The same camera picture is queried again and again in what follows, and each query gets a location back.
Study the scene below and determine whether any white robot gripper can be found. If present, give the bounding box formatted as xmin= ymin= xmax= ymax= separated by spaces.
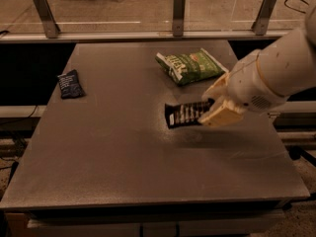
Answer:
xmin=198 ymin=49 xmax=287 ymax=127

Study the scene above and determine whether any dark blue snack pouch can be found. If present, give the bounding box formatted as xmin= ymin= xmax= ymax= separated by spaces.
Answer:
xmin=58 ymin=70 xmax=85 ymax=99

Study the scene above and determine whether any left metal barrier bracket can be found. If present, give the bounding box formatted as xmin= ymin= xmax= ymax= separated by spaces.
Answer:
xmin=33 ymin=0 xmax=60 ymax=39

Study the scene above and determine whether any black cable at left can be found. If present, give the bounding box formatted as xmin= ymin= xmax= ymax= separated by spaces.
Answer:
xmin=0 ymin=105 xmax=39 ymax=127

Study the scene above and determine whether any black rxbar chocolate bar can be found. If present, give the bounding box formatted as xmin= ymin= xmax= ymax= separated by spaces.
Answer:
xmin=165 ymin=99 xmax=214 ymax=129

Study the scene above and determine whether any green jalapeno chip bag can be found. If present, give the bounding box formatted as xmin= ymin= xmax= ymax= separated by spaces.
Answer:
xmin=155 ymin=48 xmax=228 ymax=86

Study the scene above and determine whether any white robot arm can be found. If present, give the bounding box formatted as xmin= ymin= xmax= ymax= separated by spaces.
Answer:
xmin=198 ymin=1 xmax=316 ymax=127

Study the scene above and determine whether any right metal barrier bracket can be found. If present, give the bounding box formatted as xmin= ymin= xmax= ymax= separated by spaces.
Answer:
xmin=251 ymin=0 xmax=277 ymax=36

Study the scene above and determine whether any metal barrier bracket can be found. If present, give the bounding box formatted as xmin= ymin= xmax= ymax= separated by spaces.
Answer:
xmin=33 ymin=0 xmax=60 ymax=39
xmin=251 ymin=0 xmax=277 ymax=36
xmin=172 ymin=0 xmax=186 ymax=37

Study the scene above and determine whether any clear acrylic barrier panel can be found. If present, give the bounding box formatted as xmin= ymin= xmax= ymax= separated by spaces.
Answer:
xmin=0 ymin=0 xmax=312 ymax=34

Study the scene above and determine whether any middle metal barrier bracket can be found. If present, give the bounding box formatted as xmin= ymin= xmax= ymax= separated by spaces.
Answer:
xmin=172 ymin=0 xmax=186 ymax=37

